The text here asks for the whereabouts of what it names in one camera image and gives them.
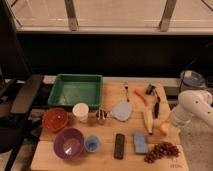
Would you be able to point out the small metal cup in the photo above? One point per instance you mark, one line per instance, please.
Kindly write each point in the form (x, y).
(101, 116)

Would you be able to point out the black handled tool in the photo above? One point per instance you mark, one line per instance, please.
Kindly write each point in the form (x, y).
(151, 90)

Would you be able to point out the white paper cup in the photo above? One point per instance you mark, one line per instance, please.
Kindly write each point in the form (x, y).
(81, 111)

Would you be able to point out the red orange bowl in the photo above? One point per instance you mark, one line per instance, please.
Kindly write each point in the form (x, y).
(55, 119)

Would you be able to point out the bunch of red grapes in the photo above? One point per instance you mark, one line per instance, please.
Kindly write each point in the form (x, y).
(164, 149)

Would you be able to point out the black remote control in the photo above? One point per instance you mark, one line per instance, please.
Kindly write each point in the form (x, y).
(119, 146)

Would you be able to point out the blue sponge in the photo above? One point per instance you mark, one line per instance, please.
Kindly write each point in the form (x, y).
(140, 143)

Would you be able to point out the red yellow apple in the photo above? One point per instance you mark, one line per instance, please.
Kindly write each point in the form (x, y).
(163, 128)

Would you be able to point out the black office chair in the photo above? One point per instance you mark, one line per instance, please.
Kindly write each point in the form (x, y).
(16, 126)

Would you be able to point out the orange carrot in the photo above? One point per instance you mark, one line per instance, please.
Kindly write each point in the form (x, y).
(139, 94)

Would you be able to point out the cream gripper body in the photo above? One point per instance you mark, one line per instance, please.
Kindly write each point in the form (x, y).
(172, 128)

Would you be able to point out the green plastic tray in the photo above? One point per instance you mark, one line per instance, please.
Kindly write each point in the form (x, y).
(70, 89)

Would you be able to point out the purple bowl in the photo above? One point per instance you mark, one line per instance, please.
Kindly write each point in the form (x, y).
(68, 143)

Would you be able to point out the small blue cup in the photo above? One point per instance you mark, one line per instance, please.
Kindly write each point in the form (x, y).
(92, 144)

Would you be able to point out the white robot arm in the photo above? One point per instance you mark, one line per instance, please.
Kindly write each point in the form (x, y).
(191, 103)

